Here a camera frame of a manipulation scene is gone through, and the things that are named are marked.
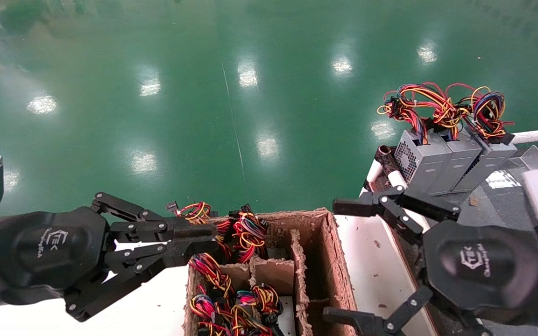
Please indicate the clear plastic divider plate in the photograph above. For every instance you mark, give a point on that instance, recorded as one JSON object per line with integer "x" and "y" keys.
{"x": 533, "y": 158}

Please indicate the dark brown pipe joint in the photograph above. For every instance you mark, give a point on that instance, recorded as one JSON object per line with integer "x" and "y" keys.
{"x": 385, "y": 156}

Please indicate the short white pipe leg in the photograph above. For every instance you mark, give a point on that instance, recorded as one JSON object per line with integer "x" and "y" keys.
{"x": 372, "y": 172}

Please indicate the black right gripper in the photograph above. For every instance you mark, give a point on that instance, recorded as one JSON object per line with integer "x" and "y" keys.
{"x": 479, "y": 266}

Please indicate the black conveyor belt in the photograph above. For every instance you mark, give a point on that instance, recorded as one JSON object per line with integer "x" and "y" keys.
{"x": 493, "y": 207}

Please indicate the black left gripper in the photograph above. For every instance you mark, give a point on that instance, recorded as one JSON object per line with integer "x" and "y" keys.
{"x": 49, "y": 247}

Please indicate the brown cardboard divider box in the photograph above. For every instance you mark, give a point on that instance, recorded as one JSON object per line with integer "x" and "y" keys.
{"x": 325, "y": 261}

